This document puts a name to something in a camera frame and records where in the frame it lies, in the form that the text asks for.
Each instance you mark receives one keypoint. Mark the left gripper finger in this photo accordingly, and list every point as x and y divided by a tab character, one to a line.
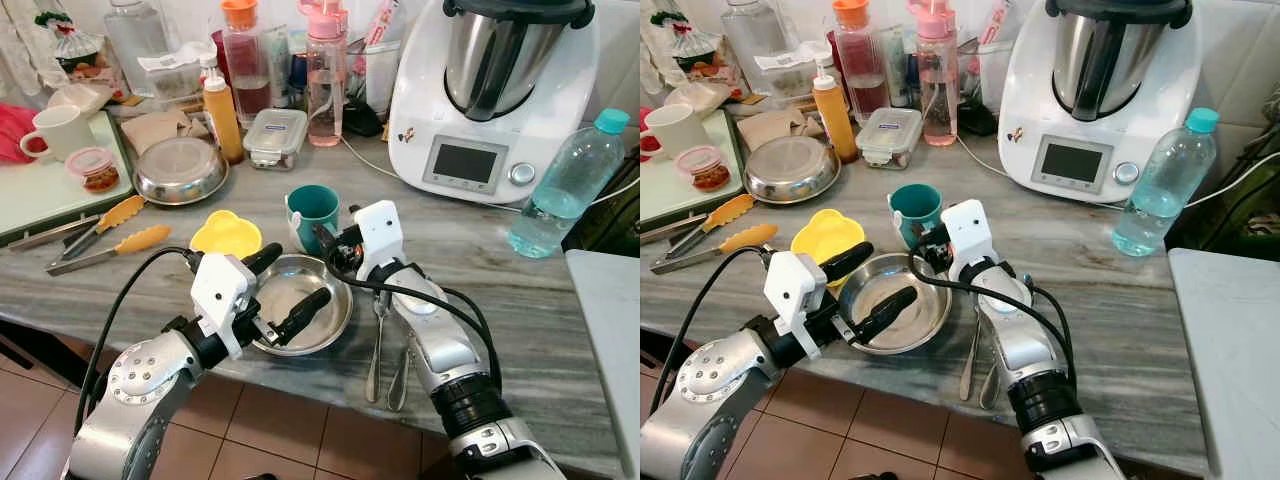
265	257
848	260
890	308
308	308

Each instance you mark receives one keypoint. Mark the green plastic mug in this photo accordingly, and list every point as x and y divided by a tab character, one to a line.
315	205
915	203

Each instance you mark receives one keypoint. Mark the shallow steel dish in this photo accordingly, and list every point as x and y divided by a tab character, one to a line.
325	280
895	272

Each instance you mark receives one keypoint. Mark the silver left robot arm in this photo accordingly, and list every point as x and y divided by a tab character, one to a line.
140	385
715	385

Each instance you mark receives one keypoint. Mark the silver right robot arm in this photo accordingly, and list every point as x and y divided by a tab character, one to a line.
1020	345
440	345

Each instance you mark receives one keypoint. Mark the yellow plastic bowl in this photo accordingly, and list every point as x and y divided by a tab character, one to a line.
825	235
225	235

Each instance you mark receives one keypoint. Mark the steel fork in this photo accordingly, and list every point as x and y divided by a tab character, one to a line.
970	350
376	350

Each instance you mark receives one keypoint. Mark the clear food container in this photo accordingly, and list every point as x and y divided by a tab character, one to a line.
275	135
888	135

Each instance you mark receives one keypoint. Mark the steel tongs orange tips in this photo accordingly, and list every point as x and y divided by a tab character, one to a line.
730	210
120	212
140	240
750	238

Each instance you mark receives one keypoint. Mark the covered steel bowl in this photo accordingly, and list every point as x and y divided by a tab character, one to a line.
180	170
790	168

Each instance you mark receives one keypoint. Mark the pink drinking bottle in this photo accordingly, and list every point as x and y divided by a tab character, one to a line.
935	90
325	90

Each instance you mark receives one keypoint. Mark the white food processor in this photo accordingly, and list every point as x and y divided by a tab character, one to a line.
1030	110
420	110

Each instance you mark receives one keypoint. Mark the yellow pump sauce bottle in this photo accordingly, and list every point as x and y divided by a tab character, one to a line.
222	120
835	120

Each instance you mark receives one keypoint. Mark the brown paper napkin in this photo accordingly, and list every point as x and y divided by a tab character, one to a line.
160	128
770	128

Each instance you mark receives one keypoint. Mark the clear bottle orange cap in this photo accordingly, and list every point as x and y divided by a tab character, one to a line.
857	70
245	70

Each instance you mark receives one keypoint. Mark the small jar pink lid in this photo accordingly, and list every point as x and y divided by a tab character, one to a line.
705	172
95	172

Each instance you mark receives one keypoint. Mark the white tray green rim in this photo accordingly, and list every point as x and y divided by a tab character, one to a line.
40	190
665	195

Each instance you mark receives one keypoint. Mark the clear labelled box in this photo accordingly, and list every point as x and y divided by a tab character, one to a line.
790	72
175	75

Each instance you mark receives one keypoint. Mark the clear water bottle teal cap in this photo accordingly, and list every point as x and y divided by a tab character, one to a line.
1165	190
565	190

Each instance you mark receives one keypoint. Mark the white ceramic mug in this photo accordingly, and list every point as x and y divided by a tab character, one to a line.
680	130
65	130

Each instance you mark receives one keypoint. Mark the pink cloth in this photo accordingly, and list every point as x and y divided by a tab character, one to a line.
12	130
648	140

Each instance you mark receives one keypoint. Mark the large clear bottle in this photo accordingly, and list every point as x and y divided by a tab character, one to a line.
750	40
135	40

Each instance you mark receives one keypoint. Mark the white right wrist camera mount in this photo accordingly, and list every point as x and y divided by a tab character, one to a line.
378	240
968	238

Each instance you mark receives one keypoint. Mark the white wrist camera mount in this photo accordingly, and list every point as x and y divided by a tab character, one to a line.
222	295
968	238
378	240
795	295

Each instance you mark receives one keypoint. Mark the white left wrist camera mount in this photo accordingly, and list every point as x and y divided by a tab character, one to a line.
795	295
222	295

